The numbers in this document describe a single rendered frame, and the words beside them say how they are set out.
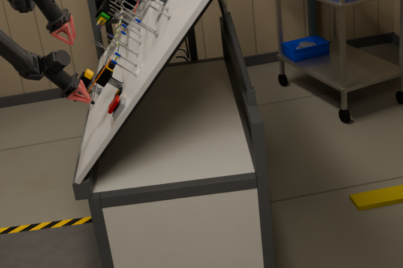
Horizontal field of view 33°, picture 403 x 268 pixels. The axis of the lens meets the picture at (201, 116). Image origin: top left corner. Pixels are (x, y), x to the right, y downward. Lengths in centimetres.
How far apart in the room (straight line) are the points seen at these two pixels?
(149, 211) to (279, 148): 192
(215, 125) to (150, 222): 52
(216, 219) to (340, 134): 203
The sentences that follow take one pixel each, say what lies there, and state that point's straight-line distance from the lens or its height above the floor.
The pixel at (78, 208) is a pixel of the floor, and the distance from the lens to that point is 383.
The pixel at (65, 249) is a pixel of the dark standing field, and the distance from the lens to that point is 353.
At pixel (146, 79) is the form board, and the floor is 119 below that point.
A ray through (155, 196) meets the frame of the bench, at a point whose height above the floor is 78.
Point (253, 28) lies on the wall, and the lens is 532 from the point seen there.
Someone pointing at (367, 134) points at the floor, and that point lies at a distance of 426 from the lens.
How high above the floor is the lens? 196
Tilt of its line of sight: 25 degrees down
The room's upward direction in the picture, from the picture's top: 7 degrees counter-clockwise
